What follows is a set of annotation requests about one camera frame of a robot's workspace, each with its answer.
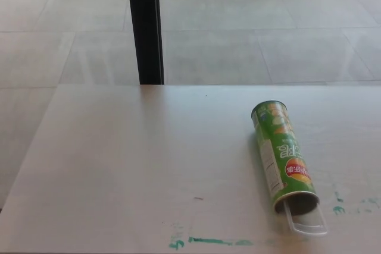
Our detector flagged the clear plastic chips tray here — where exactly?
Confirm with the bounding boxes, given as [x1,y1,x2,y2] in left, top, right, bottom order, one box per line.
[282,200,329,237]

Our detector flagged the green chips can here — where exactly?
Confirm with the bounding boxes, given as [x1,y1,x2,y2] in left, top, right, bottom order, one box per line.
[250,100,320,216]

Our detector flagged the black vertical post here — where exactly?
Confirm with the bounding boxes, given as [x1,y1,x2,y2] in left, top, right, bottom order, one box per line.
[125,0,165,85]

